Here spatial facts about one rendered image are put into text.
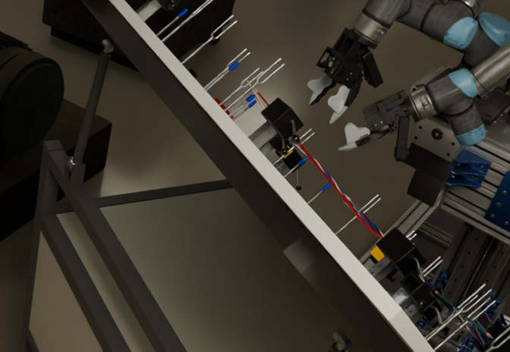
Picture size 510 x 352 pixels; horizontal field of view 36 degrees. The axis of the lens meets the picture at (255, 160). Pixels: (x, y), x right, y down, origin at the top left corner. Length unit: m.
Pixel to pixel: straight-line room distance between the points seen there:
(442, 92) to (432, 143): 0.38
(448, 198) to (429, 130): 0.29
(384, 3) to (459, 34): 0.19
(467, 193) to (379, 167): 1.81
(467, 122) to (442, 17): 0.29
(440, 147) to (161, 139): 1.94
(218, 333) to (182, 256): 0.26
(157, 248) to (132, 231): 0.09
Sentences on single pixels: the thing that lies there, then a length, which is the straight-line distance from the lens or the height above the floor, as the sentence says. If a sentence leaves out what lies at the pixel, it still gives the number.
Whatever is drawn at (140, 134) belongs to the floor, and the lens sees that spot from 3.96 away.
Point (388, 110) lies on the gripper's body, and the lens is 1.98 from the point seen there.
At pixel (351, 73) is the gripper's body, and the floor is 1.35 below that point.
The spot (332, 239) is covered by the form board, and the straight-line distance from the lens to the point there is 0.86.
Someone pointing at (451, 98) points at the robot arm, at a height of 1.32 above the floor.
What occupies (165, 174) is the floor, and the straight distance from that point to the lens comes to 3.71.
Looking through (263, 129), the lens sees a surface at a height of 1.46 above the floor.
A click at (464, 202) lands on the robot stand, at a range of 2.50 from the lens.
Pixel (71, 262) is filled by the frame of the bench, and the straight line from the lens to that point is 1.95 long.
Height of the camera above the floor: 2.09
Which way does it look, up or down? 32 degrees down
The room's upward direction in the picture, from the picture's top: 16 degrees clockwise
